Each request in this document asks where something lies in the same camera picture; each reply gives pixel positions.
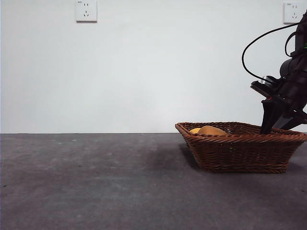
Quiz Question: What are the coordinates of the brown wicker basket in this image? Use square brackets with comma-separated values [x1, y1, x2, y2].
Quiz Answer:
[175, 121, 307, 173]

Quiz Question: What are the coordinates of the brown potato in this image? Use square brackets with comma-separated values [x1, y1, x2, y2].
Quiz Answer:
[198, 126, 228, 137]

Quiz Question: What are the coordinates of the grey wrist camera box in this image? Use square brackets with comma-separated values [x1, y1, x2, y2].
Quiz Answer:
[250, 76, 283, 98]

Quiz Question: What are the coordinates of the thin black cable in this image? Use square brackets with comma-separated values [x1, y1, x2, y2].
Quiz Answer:
[241, 23, 300, 81]
[285, 31, 298, 58]

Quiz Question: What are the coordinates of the white wall socket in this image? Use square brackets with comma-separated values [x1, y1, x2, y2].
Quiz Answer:
[283, 2, 303, 24]
[76, 0, 98, 23]

